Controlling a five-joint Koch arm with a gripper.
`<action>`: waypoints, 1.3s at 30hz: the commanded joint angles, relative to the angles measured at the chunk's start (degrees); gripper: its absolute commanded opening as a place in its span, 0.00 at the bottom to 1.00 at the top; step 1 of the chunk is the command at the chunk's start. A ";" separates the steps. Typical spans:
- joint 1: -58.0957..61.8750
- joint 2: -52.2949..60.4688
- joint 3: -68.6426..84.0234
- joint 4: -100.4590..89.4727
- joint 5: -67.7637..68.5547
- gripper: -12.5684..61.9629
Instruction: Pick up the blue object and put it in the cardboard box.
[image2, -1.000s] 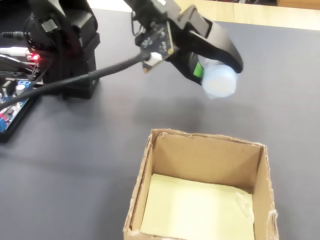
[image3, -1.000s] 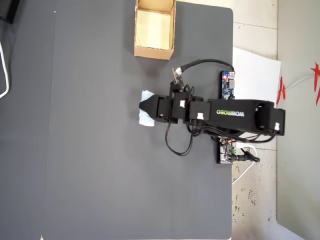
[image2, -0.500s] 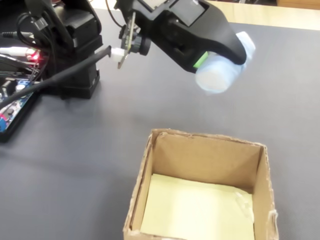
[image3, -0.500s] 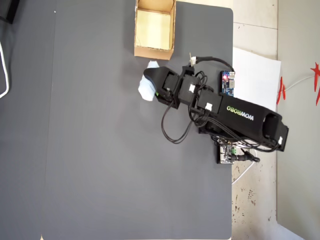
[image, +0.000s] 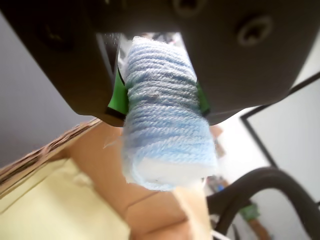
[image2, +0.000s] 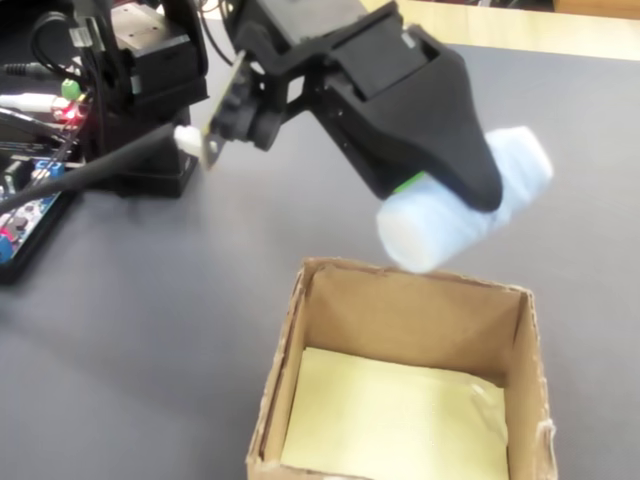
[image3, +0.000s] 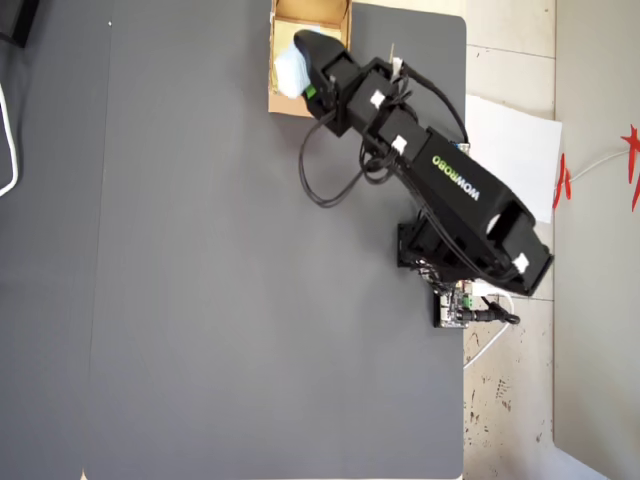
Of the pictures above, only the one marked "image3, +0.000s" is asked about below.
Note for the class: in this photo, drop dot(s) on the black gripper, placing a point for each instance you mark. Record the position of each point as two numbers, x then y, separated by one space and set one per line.
337 95

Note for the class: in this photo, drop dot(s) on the light blue block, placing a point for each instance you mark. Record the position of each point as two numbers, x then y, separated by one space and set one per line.
290 70

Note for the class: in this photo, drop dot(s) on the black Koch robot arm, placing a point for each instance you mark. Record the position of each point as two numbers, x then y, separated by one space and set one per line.
455 185

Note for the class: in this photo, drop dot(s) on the brown cardboard box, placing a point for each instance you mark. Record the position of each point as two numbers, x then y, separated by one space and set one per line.
285 106

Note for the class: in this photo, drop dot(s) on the pale yellow paper sheet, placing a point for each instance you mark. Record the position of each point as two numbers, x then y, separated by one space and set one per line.
300 26

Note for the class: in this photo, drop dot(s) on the white paper sheet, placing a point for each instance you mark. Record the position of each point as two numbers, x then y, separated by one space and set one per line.
515 155

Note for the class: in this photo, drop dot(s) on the dark grey table mat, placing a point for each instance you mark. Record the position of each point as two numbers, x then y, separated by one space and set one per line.
50 300
275 300

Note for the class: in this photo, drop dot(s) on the blue controller circuit board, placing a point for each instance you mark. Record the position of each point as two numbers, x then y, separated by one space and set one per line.
452 307

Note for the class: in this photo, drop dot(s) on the black power plug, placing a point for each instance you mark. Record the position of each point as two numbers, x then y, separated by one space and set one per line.
487 316

